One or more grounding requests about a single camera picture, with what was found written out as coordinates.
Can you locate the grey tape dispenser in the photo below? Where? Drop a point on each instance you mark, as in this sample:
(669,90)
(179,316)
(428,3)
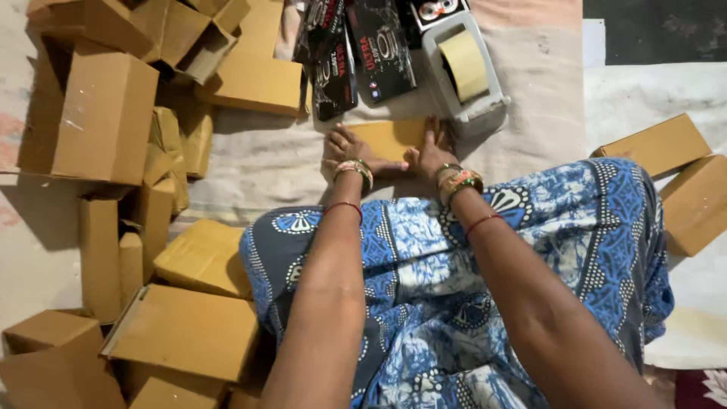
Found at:
(481,113)

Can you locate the pale floor sheet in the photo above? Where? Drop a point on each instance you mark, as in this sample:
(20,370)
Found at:
(625,102)

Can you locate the blue patterned garment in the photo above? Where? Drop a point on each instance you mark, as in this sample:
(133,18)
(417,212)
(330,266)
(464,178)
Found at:
(423,267)

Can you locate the black glossy product box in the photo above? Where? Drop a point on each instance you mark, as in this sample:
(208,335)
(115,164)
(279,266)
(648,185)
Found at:
(317,25)

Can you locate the red wrist thread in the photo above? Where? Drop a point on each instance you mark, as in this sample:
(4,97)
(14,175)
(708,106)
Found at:
(483,222)
(344,207)

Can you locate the wrist bangles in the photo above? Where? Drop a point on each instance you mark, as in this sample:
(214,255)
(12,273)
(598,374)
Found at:
(459,180)
(355,169)

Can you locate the black and white product box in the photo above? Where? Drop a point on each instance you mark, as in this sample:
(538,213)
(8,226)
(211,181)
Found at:
(438,10)

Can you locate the brown packing tape roll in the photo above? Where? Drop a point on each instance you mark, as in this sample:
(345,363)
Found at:
(467,65)

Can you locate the right wrist bangles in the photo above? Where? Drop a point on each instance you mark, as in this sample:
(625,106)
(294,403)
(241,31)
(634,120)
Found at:
(459,180)

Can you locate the narrow black product box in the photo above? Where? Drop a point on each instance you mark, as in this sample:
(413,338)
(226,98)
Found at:
(335,82)

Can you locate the person's right hand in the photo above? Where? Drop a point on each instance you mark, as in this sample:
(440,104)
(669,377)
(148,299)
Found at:
(434,153)

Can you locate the heap of brown cardboard boxes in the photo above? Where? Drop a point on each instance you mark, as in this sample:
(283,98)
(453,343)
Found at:
(102,113)

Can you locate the off-white floor cloth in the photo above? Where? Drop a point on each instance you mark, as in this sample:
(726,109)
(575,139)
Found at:
(272,159)

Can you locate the left wrist bangles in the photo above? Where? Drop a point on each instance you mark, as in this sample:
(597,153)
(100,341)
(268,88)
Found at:
(355,169)

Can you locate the large black product box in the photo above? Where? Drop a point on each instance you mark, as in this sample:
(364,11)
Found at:
(381,54)

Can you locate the red right wrist thread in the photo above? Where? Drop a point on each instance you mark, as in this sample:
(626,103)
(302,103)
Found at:
(483,222)

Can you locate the person's left hand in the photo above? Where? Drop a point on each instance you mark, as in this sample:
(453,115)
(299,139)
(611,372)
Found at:
(349,152)

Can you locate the brown cardboard box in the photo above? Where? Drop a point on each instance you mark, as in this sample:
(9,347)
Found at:
(696,205)
(389,138)
(653,145)

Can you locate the red left wrist thread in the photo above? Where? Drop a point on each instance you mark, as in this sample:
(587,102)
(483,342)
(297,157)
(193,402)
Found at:
(344,207)

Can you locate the dark red patterned cloth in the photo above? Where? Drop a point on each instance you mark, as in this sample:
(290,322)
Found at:
(701,391)

